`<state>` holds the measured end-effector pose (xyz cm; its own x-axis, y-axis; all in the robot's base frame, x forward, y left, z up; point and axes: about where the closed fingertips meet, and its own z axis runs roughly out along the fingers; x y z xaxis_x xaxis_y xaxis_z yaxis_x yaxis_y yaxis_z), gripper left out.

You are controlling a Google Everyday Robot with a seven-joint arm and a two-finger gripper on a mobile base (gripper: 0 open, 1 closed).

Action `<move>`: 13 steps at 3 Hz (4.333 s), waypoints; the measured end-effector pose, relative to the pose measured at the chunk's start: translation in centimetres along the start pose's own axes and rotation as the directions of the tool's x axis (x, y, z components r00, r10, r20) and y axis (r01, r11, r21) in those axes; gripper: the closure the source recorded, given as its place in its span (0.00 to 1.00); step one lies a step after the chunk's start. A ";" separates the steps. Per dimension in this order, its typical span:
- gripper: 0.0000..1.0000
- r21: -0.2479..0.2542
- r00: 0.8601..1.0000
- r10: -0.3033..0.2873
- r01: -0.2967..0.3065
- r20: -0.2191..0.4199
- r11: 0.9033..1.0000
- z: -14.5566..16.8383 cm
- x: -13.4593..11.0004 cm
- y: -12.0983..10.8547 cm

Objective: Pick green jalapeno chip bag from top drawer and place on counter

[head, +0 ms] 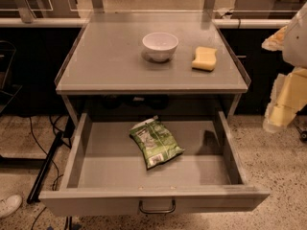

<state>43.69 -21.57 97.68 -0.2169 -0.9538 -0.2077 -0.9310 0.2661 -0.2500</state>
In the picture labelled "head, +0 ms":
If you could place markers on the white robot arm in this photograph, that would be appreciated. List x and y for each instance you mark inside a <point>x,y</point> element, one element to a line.
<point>295,40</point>

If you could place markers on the white ceramic bowl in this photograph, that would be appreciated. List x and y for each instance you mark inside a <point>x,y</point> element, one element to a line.
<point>159,46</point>

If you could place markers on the grey cabinet counter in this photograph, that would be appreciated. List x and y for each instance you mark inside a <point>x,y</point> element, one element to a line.
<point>108,59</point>

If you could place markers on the grey open drawer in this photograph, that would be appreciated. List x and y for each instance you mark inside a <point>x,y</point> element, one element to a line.
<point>106,173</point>

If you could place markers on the yellow sponge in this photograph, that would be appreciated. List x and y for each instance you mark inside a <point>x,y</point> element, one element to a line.
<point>205,59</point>

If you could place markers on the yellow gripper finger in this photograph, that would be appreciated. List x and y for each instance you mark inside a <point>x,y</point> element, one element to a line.
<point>276,41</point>
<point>288,96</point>

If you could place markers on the black drawer handle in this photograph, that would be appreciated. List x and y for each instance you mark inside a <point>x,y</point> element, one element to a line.
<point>156,209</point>

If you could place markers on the white sneaker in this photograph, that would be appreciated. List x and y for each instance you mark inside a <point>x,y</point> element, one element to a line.
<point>10,205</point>

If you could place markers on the black floor pole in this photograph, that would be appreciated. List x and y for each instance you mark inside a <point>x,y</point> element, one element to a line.
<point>46,163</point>

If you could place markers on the green jalapeno chip bag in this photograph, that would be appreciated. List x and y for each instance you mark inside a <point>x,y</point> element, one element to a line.
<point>156,142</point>

